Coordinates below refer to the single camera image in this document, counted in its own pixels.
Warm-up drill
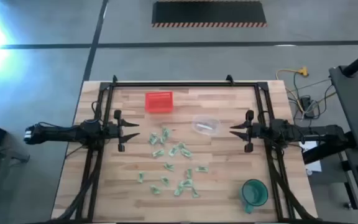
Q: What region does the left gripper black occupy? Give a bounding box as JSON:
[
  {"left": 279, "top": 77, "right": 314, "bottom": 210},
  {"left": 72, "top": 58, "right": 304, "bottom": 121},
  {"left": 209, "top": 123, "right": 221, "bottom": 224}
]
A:
[{"left": 106, "top": 110, "right": 141, "bottom": 153}]

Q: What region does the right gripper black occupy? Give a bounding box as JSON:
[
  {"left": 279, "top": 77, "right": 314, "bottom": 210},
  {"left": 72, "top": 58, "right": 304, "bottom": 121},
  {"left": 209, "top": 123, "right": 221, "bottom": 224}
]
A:
[{"left": 229, "top": 110, "right": 264, "bottom": 154}]

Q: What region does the clear plastic container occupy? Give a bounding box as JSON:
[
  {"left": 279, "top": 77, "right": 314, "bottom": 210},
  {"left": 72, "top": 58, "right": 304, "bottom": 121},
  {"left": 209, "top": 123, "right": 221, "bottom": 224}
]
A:
[{"left": 191, "top": 114, "right": 222, "bottom": 136}]

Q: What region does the orange-red plastic basket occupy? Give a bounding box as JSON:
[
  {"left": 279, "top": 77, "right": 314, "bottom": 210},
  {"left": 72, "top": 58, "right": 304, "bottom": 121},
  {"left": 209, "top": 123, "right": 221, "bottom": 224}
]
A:
[{"left": 144, "top": 90, "right": 174, "bottom": 113}]

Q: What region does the green translucent cup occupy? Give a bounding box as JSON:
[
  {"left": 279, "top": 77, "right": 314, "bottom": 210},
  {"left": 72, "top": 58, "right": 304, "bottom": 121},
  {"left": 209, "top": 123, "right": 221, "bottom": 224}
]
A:
[{"left": 239, "top": 179, "right": 269, "bottom": 215}]

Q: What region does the black power strip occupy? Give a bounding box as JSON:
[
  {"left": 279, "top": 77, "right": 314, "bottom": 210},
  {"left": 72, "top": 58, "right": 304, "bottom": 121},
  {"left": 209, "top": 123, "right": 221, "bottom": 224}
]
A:
[{"left": 300, "top": 95, "right": 316, "bottom": 119}]

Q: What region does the white paper sheet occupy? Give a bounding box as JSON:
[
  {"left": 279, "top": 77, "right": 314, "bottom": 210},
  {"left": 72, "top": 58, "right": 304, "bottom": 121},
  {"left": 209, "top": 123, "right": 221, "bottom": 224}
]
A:
[{"left": 298, "top": 140, "right": 323, "bottom": 174}]

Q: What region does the black desk leg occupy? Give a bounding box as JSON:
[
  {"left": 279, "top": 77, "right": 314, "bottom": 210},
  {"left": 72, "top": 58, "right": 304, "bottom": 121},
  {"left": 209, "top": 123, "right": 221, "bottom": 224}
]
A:
[{"left": 301, "top": 133, "right": 358, "bottom": 165}]

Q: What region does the grey side stand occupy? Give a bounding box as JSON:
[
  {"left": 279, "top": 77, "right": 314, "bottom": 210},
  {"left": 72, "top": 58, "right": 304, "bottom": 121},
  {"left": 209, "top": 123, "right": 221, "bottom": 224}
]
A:
[{"left": 0, "top": 138, "right": 30, "bottom": 194}]

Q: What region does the black hazard-striped floor mat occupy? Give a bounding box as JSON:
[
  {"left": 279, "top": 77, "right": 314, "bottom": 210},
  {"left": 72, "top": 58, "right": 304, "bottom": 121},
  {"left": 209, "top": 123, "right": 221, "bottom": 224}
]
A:
[{"left": 151, "top": 0, "right": 268, "bottom": 28}]

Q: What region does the black metal rig frame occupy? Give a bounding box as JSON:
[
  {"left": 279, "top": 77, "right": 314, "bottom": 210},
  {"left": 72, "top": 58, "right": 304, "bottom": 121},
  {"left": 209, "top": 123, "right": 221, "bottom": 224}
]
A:
[{"left": 54, "top": 74, "right": 318, "bottom": 224}]

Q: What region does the thin floor cable tangle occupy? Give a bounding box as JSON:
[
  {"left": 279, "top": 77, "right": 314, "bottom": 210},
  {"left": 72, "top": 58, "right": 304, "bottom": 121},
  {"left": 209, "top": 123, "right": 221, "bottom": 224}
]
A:
[{"left": 286, "top": 73, "right": 338, "bottom": 123}]

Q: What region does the yellow extension cord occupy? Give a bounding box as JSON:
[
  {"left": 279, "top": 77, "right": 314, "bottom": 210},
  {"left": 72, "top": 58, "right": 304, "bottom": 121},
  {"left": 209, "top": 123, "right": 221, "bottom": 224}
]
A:
[{"left": 275, "top": 65, "right": 310, "bottom": 108}]

